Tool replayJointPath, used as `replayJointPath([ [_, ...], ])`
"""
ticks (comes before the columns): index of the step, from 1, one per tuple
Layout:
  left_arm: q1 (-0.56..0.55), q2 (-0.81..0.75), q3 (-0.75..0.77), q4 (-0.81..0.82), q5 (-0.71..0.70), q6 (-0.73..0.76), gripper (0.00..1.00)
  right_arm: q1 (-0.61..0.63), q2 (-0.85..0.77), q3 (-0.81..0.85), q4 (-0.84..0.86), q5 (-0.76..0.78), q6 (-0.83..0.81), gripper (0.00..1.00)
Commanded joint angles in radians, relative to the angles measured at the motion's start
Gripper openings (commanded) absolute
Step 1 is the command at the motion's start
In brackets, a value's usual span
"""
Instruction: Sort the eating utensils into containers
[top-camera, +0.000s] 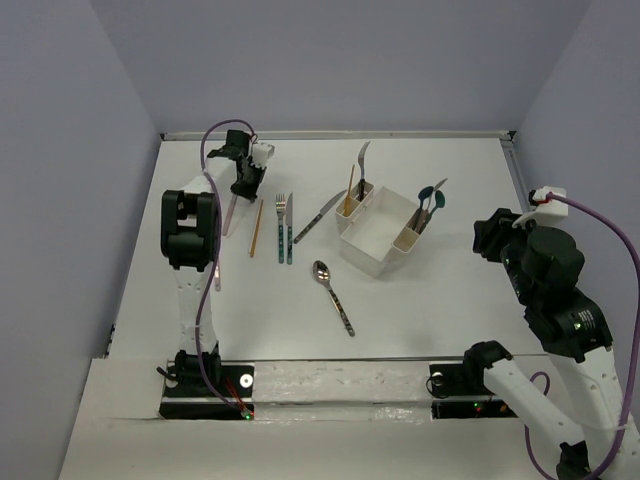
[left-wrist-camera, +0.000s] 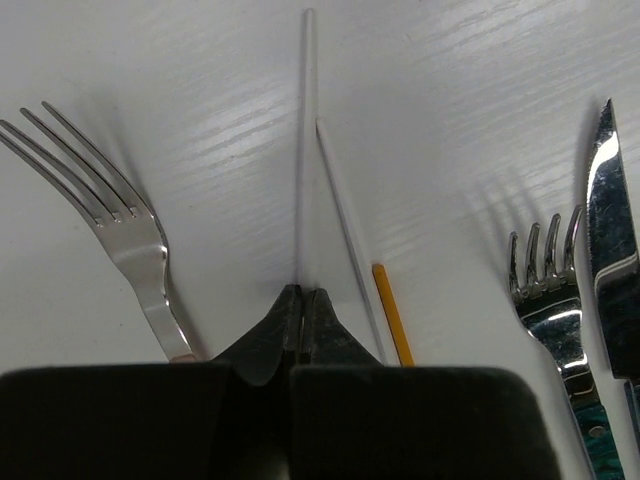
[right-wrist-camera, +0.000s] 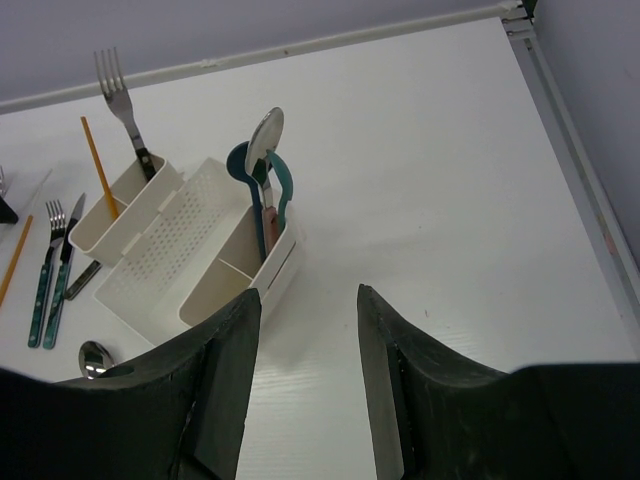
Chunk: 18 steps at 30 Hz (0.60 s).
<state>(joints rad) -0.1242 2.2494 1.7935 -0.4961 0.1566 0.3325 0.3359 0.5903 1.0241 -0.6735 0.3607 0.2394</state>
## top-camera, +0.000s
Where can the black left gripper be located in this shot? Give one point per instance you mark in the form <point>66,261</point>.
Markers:
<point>250,194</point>

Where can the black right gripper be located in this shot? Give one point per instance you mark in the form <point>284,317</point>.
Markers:
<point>489,232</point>

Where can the pink-handled fork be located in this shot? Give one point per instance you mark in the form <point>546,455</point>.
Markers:
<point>229,215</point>

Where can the teal plastic spoon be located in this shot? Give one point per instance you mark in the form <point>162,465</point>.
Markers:
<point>440,202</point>
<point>423,195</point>

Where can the pink-handled spoon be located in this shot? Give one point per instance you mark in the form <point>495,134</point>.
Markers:
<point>431,202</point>

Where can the orange chopstick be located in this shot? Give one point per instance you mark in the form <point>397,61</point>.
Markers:
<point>350,187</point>
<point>255,233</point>

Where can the black-handled fork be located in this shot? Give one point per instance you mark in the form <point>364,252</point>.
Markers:
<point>361,164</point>

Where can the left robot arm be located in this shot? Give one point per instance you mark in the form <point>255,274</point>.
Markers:
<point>190,239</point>

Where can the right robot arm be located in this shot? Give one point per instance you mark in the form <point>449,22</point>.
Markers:
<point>543,263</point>

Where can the white utensil caddy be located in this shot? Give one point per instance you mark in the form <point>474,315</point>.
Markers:
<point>376,234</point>

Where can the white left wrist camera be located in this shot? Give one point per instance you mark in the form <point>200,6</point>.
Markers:
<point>261,153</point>

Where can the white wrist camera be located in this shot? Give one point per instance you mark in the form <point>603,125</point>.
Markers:
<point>261,153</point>
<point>546,210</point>

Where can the teal-handled fork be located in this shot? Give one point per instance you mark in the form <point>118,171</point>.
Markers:
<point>280,204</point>

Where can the teal-handled knife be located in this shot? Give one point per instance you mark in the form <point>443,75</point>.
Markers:
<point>289,226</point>

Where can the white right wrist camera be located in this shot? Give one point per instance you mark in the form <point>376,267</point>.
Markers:
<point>546,210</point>

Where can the black-handled knife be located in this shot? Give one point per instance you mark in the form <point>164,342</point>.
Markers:
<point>318,217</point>

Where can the pink-handled knife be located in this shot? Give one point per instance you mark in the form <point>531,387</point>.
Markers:
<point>217,277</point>

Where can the black-handled spoon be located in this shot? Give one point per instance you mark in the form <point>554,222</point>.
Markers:
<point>322,275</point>

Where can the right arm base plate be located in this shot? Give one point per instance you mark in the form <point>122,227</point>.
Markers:
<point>454,397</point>

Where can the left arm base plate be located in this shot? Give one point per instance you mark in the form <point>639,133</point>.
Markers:
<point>193,400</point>

